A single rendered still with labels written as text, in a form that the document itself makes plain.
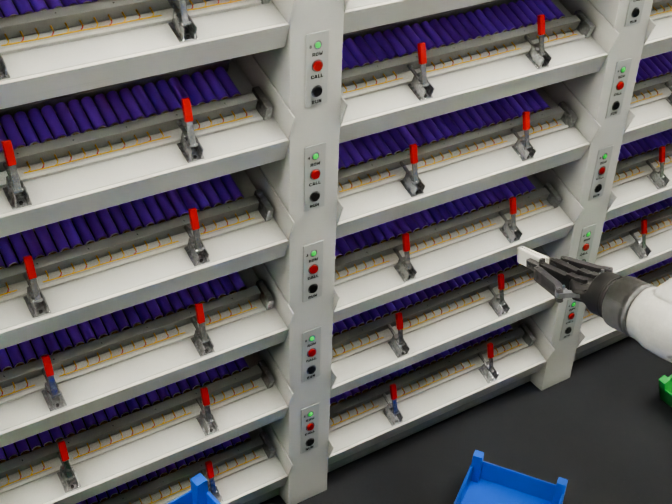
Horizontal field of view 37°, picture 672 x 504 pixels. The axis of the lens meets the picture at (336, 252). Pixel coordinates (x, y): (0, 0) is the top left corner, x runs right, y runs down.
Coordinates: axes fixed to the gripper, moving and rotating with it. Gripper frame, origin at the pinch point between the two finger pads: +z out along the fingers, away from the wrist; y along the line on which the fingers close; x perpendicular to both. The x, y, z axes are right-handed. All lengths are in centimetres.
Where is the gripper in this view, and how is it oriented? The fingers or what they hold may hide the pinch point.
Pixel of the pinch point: (532, 260)
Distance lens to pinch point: 180.7
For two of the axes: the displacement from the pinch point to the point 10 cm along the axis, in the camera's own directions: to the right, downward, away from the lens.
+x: -0.8, -9.1, -4.2
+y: 8.5, -2.8, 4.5
